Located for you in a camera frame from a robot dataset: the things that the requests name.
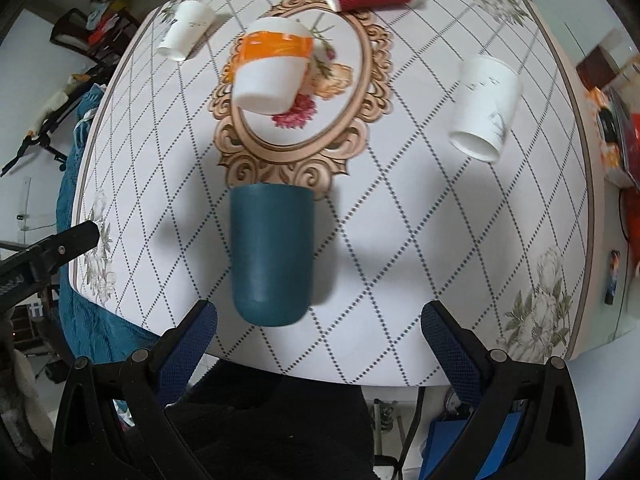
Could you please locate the dark teal plastic cup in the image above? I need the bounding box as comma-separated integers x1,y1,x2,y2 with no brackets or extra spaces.
230,183,314,327

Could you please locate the small white paper cup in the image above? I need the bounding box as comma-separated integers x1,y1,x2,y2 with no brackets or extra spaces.
156,0,216,62

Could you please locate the orange and white cup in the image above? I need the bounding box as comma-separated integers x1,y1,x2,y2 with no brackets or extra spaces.
232,16,314,116

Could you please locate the white paper cup with writing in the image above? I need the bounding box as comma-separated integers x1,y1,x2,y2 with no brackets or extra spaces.
448,55,523,164

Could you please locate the black tripod stand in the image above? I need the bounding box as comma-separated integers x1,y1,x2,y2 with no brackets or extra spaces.
1,66,115,177

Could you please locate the dark wooden chair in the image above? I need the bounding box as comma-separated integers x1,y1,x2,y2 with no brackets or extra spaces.
50,0,140,66

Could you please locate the white patterned tablecloth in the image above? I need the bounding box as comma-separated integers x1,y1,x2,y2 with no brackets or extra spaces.
74,0,594,387

